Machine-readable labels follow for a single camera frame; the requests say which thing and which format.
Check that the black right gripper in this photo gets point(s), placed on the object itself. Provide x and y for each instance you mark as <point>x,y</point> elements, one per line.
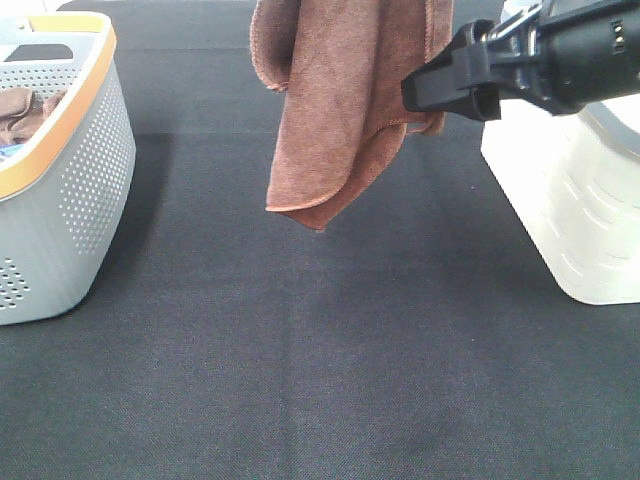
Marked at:
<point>557,55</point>

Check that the brown microfiber towel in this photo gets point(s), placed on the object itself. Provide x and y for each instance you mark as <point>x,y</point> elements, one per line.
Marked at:
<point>339,66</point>

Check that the white plastic bin grey rim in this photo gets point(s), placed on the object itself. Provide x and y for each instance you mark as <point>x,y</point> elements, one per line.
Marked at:
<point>574,183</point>

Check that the grey perforated basket orange rim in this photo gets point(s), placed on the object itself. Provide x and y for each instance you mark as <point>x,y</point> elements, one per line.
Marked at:
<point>63,192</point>

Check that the brown cloth in basket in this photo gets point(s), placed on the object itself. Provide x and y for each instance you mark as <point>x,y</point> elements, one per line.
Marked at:
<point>23,113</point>

